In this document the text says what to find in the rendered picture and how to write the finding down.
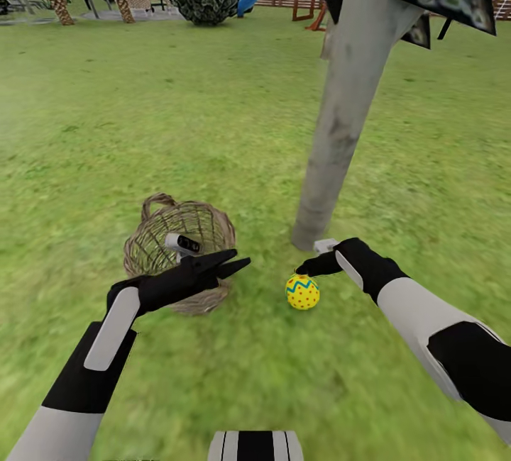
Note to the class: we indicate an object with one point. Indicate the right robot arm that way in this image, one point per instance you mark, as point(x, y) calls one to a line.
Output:
point(465, 357)

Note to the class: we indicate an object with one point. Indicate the easter egg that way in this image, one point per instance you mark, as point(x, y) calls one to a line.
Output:
point(302, 291)

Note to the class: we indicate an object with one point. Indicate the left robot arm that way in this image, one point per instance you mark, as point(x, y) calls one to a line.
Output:
point(65, 426)

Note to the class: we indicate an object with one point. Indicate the wicker basket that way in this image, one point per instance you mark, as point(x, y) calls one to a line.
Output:
point(209, 299)

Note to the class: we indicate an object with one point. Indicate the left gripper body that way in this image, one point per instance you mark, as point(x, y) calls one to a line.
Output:
point(177, 282)

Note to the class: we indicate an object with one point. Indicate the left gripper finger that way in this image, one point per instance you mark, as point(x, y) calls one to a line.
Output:
point(228, 268)
point(201, 264)

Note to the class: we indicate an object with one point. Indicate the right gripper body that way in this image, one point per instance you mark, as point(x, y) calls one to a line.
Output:
point(318, 266)

